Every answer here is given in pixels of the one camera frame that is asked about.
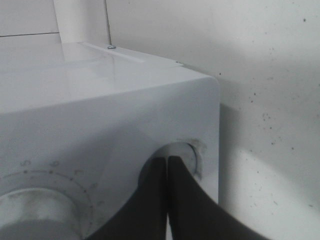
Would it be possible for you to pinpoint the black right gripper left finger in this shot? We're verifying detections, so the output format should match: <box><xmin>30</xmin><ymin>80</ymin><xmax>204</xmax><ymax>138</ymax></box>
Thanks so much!
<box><xmin>87</xmin><ymin>157</ymin><xmax>167</xmax><ymax>240</ymax></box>

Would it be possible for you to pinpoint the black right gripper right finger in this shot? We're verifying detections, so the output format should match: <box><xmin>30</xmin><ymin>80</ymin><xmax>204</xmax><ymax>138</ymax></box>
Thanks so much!
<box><xmin>167</xmin><ymin>156</ymin><xmax>267</xmax><ymax>240</ymax></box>

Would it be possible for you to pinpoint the round white door button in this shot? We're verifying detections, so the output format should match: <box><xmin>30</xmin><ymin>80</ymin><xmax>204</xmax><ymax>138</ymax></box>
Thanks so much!
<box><xmin>138</xmin><ymin>142</ymin><xmax>202</xmax><ymax>184</ymax></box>

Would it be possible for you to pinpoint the white microwave knob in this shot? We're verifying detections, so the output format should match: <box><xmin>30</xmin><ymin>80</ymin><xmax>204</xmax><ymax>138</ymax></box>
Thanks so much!
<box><xmin>0</xmin><ymin>188</ymin><xmax>82</xmax><ymax>240</ymax></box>

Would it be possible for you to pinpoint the white microwave oven body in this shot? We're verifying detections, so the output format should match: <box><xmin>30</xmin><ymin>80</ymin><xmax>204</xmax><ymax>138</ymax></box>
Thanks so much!
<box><xmin>0</xmin><ymin>42</ymin><xmax>220</xmax><ymax>240</ymax></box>

